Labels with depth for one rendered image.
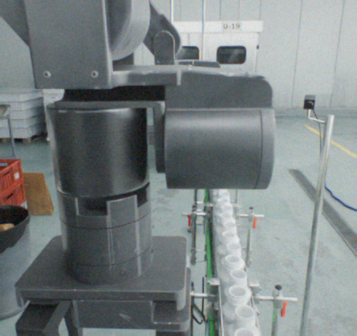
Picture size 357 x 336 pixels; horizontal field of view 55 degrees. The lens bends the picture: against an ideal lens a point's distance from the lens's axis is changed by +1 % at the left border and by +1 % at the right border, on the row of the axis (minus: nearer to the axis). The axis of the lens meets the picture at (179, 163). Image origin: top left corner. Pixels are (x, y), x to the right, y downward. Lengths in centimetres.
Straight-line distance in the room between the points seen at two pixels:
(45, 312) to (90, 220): 8
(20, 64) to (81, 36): 1160
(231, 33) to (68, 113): 482
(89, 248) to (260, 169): 11
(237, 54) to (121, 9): 480
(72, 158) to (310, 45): 1075
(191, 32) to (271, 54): 593
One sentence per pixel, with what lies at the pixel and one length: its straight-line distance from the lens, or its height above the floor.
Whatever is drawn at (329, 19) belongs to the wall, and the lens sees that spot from 1106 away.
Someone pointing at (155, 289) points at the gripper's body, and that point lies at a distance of 21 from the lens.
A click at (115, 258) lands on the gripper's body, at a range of 21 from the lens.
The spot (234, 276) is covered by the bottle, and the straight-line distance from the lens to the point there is 83.
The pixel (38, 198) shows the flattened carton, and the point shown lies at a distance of 397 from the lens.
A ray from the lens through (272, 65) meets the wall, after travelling 1065.
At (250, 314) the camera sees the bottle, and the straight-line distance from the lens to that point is 73.
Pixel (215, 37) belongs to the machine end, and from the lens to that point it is 495.
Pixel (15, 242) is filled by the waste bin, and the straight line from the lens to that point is 242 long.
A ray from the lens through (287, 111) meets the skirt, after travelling 1084.
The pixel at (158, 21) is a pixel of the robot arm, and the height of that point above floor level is 168.
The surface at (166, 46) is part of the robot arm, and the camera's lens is 61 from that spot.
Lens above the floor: 162
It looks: 17 degrees down
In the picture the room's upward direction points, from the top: straight up
